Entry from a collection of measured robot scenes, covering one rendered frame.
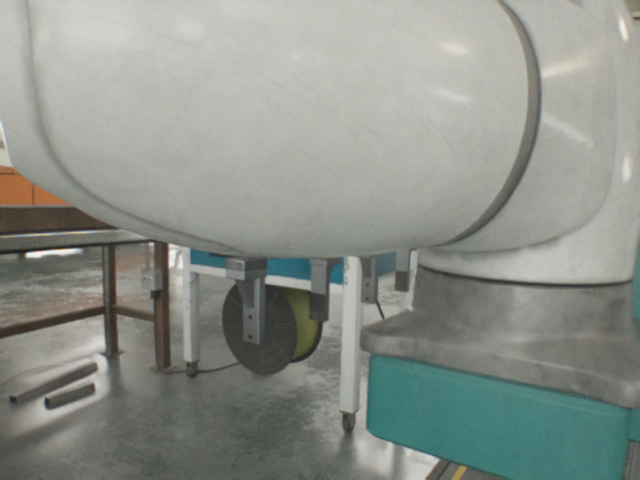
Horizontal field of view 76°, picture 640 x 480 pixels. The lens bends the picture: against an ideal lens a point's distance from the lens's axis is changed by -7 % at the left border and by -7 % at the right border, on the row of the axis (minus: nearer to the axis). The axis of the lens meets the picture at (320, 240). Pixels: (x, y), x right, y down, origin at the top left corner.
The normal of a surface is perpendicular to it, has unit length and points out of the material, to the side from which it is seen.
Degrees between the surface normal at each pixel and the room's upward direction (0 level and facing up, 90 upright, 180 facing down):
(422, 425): 90
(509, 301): 85
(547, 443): 90
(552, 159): 104
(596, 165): 98
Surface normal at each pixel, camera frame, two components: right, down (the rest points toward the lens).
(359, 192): 0.36, 0.67
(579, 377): -0.71, 0.04
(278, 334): -0.55, 0.05
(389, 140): 0.43, 0.47
